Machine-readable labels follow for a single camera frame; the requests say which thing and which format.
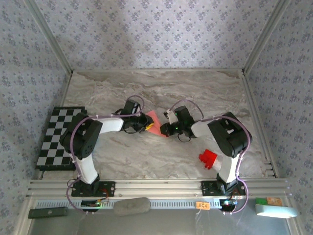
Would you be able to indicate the small green box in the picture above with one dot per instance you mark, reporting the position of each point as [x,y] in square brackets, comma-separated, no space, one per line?
[261,201]

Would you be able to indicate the black and white checkerboard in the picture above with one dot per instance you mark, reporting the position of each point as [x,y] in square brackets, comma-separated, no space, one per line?
[53,147]

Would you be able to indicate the thin aluminium edge strip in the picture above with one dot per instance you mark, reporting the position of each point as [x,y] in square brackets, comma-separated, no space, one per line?
[156,70]

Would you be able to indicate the black flat bar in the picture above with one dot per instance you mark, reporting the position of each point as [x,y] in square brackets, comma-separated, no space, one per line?
[47,212]

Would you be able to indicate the white oblong case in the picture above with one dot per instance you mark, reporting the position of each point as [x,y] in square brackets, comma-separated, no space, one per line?
[276,211]

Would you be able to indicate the grey foam pad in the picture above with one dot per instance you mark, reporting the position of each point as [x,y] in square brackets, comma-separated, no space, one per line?
[132,206]

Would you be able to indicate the orange paper tag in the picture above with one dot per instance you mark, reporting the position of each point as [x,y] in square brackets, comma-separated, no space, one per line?
[203,205]

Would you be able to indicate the aluminium frame post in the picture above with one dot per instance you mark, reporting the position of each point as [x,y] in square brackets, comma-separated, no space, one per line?
[51,36]
[265,36]

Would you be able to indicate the red toy block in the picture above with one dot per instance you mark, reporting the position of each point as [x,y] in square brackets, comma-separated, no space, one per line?
[207,159]

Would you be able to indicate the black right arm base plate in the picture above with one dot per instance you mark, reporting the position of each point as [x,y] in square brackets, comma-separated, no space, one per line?
[207,188]

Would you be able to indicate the pink cloth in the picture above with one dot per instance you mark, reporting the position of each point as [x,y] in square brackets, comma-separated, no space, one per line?
[153,116]

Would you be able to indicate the small orange box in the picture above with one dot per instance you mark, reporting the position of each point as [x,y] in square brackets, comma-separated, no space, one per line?
[274,201]

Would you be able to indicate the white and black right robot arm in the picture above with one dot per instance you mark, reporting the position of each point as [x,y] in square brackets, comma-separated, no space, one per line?
[200,128]

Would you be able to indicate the wide aluminium base rail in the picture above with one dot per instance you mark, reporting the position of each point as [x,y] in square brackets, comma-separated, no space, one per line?
[156,188]

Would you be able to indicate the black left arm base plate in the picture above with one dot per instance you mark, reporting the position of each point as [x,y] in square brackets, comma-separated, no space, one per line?
[107,189]

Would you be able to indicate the aluminium side rail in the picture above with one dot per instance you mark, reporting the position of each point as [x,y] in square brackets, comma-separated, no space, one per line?
[66,90]
[257,122]

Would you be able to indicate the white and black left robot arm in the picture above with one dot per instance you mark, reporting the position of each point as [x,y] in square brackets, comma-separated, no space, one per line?
[110,124]

